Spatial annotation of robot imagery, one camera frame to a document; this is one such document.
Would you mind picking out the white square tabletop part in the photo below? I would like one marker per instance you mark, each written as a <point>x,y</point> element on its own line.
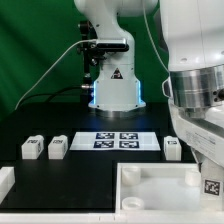
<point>163,187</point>

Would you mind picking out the white sheet with fiducial tags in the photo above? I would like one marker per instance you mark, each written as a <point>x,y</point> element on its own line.
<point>131,141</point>

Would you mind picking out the black camera on stand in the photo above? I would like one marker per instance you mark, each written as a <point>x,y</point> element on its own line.
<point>86,48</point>

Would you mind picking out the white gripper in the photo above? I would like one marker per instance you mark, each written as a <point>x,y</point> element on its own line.
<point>204,135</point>

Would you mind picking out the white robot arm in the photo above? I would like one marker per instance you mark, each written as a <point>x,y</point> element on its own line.
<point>193,31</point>

